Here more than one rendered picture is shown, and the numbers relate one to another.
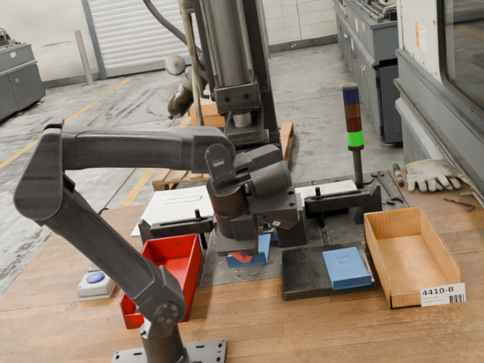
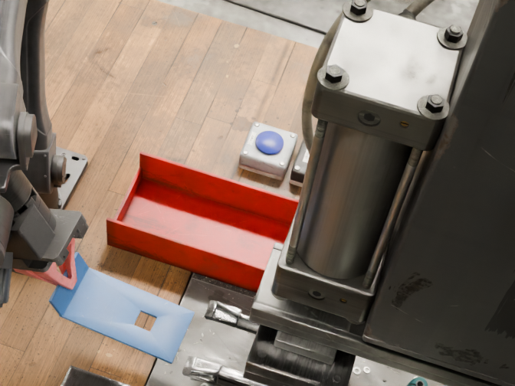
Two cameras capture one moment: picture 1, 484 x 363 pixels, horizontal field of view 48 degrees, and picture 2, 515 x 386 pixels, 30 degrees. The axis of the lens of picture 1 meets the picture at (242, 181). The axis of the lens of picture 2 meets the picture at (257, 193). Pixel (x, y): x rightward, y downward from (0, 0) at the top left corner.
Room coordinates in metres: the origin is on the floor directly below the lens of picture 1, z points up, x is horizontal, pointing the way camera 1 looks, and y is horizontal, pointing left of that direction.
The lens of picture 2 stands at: (1.09, -0.51, 1.98)
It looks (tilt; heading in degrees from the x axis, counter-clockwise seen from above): 54 degrees down; 93
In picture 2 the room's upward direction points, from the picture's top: 10 degrees clockwise
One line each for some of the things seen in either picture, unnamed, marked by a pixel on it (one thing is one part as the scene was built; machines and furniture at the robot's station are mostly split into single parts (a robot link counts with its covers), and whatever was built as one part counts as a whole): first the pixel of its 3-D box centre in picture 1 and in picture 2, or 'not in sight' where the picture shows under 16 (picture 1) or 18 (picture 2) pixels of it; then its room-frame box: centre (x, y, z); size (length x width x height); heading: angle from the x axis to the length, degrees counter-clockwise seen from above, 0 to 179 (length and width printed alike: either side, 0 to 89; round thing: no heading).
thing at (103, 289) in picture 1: (99, 289); (267, 155); (1.05, 0.35, 0.90); 0.07 x 0.07 x 0.06; 84
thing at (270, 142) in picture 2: (96, 279); (269, 145); (1.05, 0.35, 0.93); 0.04 x 0.04 x 0.02
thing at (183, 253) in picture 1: (165, 276); (212, 225); (1.00, 0.19, 0.93); 0.25 x 0.12 x 0.06; 174
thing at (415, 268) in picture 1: (409, 254); not in sight; (0.91, -0.29, 0.93); 0.25 x 0.13 x 0.08; 174
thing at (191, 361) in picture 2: (268, 224); (215, 374); (1.05, -0.04, 0.98); 0.07 x 0.02 x 0.01; 174
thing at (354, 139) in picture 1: (354, 137); not in sight; (1.26, -0.29, 1.07); 0.04 x 0.04 x 0.03
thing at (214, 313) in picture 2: not in sight; (237, 318); (1.06, 0.04, 0.98); 0.07 x 0.02 x 0.01; 174
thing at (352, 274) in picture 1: (345, 263); not in sight; (0.92, -0.17, 0.93); 0.15 x 0.07 x 0.03; 177
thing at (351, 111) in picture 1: (351, 109); not in sight; (1.26, -0.29, 1.14); 0.04 x 0.04 x 0.03
